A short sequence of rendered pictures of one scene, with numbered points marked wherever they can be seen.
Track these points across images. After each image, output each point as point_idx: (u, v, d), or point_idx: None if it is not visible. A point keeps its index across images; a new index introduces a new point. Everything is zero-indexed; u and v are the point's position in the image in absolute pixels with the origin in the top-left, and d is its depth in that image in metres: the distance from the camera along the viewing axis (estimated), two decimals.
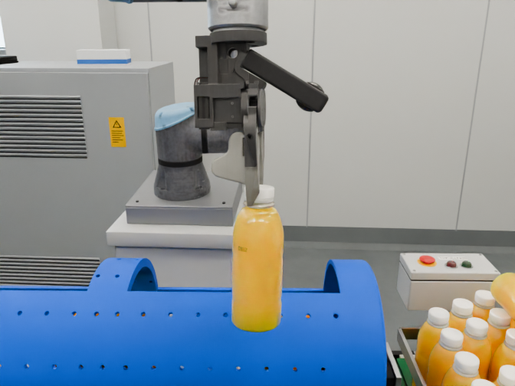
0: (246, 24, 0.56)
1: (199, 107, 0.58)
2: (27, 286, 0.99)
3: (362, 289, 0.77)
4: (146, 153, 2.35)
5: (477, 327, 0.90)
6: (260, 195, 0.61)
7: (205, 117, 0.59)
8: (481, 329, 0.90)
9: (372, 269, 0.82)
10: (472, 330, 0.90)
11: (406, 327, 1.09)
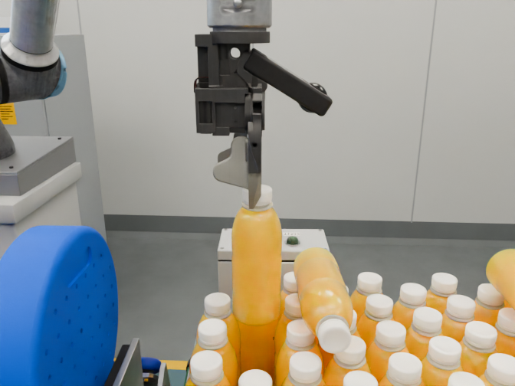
0: (250, 26, 0.53)
1: (201, 112, 0.56)
2: None
3: (32, 260, 0.54)
4: (40, 132, 2.12)
5: None
6: None
7: (207, 122, 0.57)
8: None
9: (71, 236, 0.59)
10: (246, 197, 0.61)
11: None
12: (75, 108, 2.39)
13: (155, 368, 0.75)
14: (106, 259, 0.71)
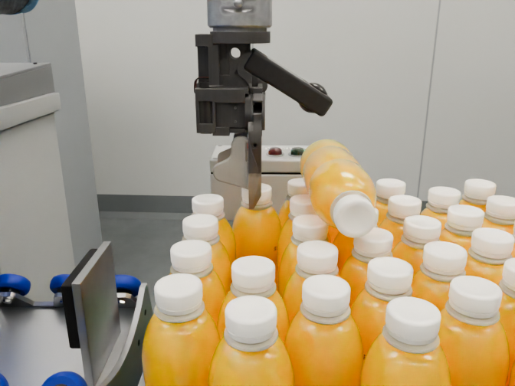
0: (251, 26, 0.53)
1: (201, 112, 0.56)
2: None
3: None
4: None
5: None
6: None
7: (207, 122, 0.57)
8: None
9: None
10: None
11: None
12: (64, 71, 2.27)
13: (132, 288, 0.62)
14: None
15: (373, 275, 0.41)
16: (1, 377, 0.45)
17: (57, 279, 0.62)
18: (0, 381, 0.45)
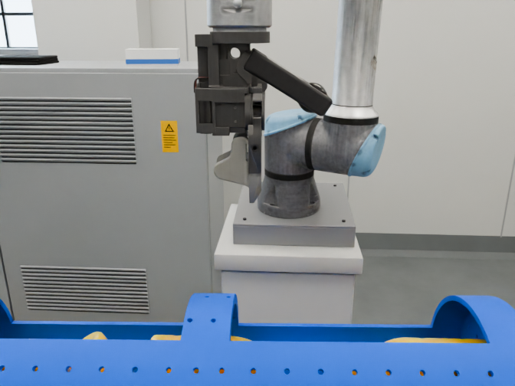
0: (250, 26, 0.53)
1: (201, 112, 0.56)
2: (86, 322, 0.86)
3: None
4: (200, 159, 2.21)
5: None
6: None
7: (207, 122, 0.57)
8: None
9: None
10: None
11: None
12: None
13: None
14: None
15: None
16: None
17: None
18: None
